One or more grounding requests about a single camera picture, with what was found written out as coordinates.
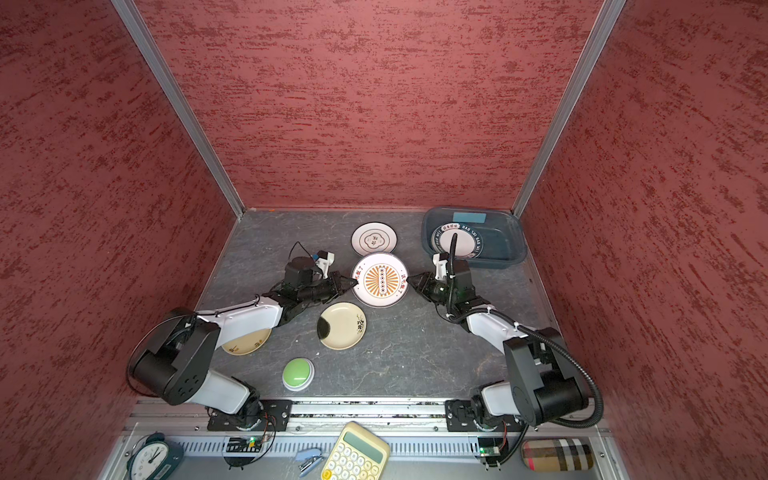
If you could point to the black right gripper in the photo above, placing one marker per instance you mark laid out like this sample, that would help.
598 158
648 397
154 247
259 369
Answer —
424 283

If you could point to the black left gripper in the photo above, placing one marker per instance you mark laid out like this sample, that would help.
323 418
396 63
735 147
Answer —
335 279

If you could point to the orange sunburst white plate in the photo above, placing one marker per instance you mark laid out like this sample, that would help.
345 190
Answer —
381 280

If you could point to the cream yellow plate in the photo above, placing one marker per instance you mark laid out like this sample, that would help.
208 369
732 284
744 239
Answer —
341 326

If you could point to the white plate black line motif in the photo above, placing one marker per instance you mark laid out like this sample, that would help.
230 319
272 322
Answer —
374 237

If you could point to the green rim hao shi plate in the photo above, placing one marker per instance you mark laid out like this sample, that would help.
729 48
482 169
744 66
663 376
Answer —
469 243

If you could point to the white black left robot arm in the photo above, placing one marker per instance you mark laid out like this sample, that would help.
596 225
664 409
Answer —
173 361

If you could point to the beige plate under left arm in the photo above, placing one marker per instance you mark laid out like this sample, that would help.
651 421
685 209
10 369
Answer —
247 344

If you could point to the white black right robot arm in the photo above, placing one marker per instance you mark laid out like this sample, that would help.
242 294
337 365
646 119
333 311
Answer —
545 384

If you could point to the light blue bin label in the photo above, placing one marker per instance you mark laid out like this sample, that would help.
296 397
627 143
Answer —
469 217

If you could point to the translucent blue plastic bin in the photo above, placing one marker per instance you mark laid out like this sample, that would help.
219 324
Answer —
502 235

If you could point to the green push button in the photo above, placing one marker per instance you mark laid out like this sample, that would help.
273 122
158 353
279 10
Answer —
298 374

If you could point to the yellow calculator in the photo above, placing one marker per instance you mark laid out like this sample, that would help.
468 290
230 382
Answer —
357 454

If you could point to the blue stapler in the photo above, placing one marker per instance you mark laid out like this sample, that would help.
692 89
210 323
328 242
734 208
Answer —
308 459

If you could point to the plaid checked pouch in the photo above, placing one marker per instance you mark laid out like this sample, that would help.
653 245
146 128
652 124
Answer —
557 455

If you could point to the teal alarm clock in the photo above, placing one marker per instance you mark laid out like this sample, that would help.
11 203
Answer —
156 459

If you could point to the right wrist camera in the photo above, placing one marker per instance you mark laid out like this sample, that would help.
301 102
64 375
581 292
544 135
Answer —
440 261

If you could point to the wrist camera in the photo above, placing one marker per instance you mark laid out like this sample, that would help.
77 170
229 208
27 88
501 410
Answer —
323 261
440 261

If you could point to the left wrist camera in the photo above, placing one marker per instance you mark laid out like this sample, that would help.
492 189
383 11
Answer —
323 261

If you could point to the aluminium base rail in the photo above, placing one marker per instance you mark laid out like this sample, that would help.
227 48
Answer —
434 429

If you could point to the aluminium right corner post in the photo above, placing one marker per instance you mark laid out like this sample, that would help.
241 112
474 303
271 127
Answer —
601 30

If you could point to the aluminium corner post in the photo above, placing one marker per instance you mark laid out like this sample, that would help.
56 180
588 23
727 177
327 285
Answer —
137 28
601 30

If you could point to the aluminium left corner post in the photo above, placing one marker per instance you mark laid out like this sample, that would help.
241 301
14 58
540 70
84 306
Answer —
137 28

